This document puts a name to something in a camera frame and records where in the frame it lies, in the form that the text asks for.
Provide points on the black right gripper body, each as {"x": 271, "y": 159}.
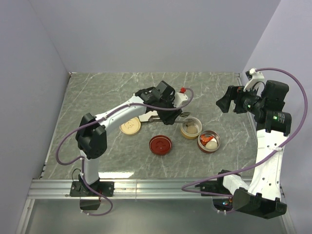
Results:
{"x": 247, "y": 100}

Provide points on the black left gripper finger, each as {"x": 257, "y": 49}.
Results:
{"x": 164, "y": 117}
{"x": 172, "y": 115}

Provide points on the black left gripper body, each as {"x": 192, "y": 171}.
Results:
{"x": 167, "y": 103}

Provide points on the metal food tongs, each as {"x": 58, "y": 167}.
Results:
{"x": 184, "y": 117}

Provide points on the steamed bun toy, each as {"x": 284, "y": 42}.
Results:
{"x": 191, "y": 129}

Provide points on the red shrimp toy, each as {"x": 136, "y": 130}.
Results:
{"x": 205, "y": 138}

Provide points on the white egg toy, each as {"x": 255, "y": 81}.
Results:
{"x": 211, "y": 145}

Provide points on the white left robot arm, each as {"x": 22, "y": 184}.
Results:
{"x": 93, "y": 131}

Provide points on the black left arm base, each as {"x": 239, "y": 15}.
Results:
{"x": 90, "y": 201}

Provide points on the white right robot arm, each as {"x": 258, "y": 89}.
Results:
{"x": 262, "y": 197}

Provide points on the white square plate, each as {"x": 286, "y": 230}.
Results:
{"x": 145, "y": 117}

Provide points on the beige white-lined bowl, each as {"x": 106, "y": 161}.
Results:
{"x": 196, "y": 122}

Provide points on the red round lid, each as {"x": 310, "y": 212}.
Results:
{"x": 160, "y": 145}

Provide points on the beige round lid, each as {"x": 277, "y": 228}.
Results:
{"x": 131, "y": 127}

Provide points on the steel-lined red bowl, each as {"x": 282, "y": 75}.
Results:
{"x": 216, "y": 139}

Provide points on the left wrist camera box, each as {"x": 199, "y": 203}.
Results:
{"x": 164, "y": 91}

